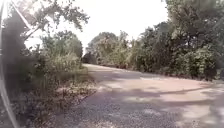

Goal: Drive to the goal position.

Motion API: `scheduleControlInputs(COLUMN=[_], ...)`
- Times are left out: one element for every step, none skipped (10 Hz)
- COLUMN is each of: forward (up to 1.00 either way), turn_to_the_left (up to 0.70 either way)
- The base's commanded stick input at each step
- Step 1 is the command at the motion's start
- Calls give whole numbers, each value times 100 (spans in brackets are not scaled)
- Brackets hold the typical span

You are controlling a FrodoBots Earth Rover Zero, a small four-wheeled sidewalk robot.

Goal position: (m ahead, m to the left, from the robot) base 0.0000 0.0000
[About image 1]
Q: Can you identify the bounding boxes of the grey asphalt road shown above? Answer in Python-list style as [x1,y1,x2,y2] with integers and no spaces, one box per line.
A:
[49,63,224,128]

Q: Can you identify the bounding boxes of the wood of green trees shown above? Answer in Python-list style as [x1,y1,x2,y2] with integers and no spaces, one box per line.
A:
[82,0,224,82]

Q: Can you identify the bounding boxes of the dry leaf-strewn verge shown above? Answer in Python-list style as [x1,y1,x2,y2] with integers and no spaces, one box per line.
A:
[9,68,98,128]

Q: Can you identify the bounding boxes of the trees and bushes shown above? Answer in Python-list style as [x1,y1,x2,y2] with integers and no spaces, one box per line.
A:
[0,0,91,101]

